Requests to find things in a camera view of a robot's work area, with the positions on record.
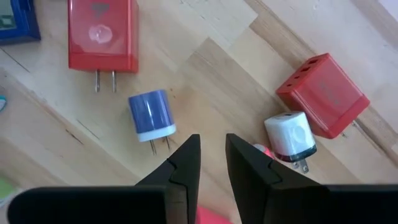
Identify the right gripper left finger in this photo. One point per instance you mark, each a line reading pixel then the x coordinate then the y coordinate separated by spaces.
pixel 174 193

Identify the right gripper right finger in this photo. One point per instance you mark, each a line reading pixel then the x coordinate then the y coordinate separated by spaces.
pixel 255 193

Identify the small red wall charger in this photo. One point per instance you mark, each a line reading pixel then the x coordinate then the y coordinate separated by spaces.
pixel 214 217

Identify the white charger with black band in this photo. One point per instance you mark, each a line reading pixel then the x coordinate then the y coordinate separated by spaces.
pixel 289 137

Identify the blue-purple wall charger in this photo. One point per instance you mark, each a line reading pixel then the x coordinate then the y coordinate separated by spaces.
pixel 150 115

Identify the large red wall charger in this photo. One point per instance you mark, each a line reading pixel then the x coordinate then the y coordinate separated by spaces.
pixel 102 37
pixel 326 93

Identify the small teal wall charger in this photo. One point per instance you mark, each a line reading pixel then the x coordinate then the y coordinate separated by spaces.
pixel 2 104

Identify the dark blue windowed box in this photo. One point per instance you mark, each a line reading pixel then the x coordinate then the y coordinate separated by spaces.
pixel 18 18

